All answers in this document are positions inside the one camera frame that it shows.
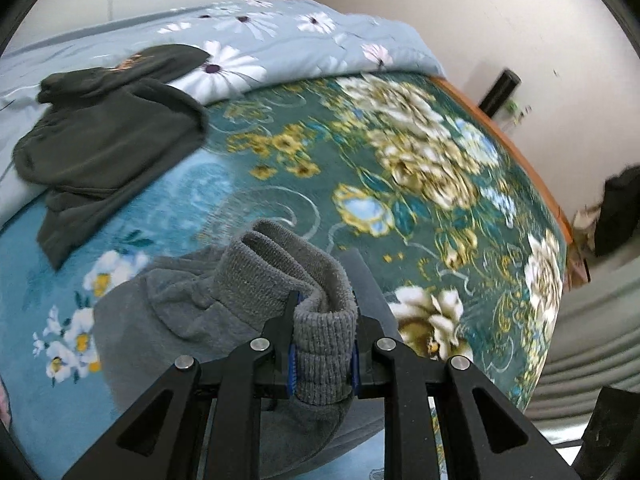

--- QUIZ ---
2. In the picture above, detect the grey sweatshirt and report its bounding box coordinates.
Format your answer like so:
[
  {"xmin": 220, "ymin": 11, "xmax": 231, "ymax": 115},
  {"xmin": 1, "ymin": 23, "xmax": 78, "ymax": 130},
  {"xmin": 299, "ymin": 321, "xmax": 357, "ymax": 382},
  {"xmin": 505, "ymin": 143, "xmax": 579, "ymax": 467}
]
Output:
[{"xmin": 93, "ymin": 220, "xmax": 397, "ymax": 479}]

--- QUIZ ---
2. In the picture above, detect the teal floral plush blanket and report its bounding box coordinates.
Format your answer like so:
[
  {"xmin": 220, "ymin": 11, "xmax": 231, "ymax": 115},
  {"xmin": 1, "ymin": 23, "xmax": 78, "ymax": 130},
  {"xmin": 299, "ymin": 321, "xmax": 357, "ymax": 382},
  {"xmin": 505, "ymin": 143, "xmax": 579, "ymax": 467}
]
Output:
[{"xmin": 1, "ymin": 74, "xmax": 566, "ymax": 479}]

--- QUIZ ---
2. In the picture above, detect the dark green-black garment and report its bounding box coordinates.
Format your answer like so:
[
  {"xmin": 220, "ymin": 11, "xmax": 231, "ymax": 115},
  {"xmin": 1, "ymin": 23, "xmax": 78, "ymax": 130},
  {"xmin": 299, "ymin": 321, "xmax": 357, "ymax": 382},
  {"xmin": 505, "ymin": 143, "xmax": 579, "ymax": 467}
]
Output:
[{"xmin": 12, "ymin": 44, "xmax": 207, "ymax": 269}]

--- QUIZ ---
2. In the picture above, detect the black cylindrical speaker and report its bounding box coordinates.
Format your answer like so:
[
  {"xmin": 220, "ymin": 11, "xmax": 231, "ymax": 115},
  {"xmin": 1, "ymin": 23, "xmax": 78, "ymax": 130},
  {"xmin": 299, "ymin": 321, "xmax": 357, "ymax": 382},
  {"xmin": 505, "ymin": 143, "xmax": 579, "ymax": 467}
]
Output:
[{"xmin": 478, "ymin": 68, "xmax": 522, "ymax": 118}]

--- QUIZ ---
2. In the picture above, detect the light blue floral quilt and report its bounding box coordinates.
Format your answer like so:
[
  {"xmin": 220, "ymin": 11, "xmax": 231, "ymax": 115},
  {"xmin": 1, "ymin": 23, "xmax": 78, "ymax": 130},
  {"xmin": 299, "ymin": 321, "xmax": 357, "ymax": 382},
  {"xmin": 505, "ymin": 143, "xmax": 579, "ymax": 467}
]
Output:
[{"xmin": 1, "ymin": 0, "xmax": 445, "ymax": 222}]

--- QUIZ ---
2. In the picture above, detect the orange wooden bed frame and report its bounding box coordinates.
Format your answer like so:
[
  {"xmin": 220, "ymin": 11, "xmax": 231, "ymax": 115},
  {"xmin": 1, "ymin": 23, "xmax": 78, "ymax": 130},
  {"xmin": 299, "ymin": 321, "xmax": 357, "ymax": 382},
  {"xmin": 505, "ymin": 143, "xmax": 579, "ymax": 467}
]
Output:
[{"xmin": 428, "ymin": 76, "xmax": 574, "ymax": 245}]

